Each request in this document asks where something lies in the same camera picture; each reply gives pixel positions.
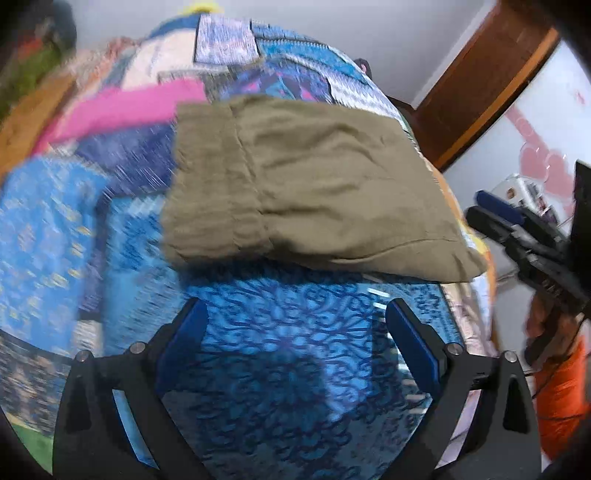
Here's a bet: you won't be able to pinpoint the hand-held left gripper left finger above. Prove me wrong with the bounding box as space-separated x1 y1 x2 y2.
52 298 214 480

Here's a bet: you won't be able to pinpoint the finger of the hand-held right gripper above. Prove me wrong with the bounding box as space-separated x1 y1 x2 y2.
475 189 561 236
465 205 568 268

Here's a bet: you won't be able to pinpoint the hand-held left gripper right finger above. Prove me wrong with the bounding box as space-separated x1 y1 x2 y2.
385 298 542 480

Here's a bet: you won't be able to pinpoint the olive green pants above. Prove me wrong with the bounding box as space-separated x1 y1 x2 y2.
163 95 489 283

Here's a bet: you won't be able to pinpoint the person's right hand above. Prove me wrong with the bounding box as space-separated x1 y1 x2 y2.
524 295 578 367

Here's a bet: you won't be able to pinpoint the blue patchwork blanket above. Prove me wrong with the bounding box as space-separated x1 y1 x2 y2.
0 11 497 480

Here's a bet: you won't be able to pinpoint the person's orange clothing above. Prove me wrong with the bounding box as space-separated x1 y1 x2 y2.
531 323 589 462

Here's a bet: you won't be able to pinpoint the pink cloth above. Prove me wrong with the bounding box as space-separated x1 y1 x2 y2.
39 78 206 144

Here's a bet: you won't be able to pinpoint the brown wooden door frame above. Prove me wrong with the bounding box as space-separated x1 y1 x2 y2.
413 0 561 171

